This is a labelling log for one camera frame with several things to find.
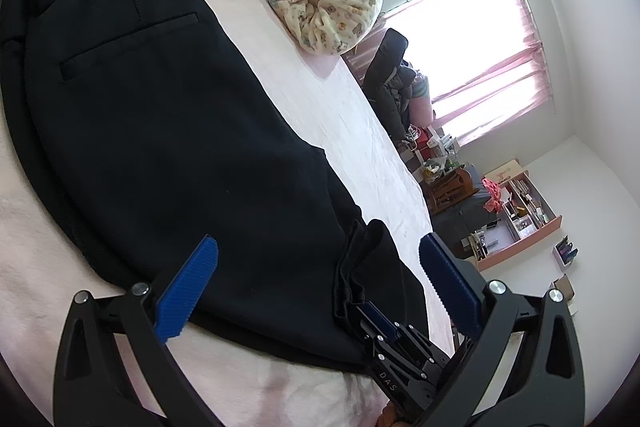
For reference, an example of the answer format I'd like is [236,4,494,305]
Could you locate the black pants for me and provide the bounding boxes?
[0,0,432,377]

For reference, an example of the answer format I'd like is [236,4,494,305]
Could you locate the pink bookshelf with books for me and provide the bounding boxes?
[469,157,564,272]

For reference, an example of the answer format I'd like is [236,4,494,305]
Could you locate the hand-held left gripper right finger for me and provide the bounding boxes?
[418,232,587,427]

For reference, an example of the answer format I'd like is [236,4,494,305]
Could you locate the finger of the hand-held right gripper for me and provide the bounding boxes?
[355,304,387,359]
[369,301,449,369]

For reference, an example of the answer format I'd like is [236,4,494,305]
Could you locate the small white box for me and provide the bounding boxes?
[552,235,580,267]

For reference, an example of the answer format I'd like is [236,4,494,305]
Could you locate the cluttered white desk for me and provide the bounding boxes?
[400,124,467,188]

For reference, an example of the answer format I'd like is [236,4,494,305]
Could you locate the pink bed blanket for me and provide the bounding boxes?
[0,0,459,427]

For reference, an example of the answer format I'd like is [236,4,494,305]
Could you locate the dark grey covered cabinet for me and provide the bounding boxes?
[432,164,502,249]

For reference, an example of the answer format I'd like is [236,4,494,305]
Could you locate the brown wooden chair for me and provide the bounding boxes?
[429,168,482,214]

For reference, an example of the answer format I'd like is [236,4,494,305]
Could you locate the red cloth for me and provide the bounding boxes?
[481,177,507,214]

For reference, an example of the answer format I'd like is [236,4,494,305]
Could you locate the pink cushion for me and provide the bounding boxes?
[409,96,434,124]

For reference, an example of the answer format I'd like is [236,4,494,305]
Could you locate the cardboard box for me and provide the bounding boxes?
[549,274,577,304]

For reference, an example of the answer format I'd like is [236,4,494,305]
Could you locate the black office chair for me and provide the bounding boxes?
[362,28,417,144]

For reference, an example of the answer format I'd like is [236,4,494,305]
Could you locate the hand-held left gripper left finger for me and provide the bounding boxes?
[52,234,222,427]

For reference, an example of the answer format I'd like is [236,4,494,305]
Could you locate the pink curtain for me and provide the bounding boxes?
[345,0,557,148]

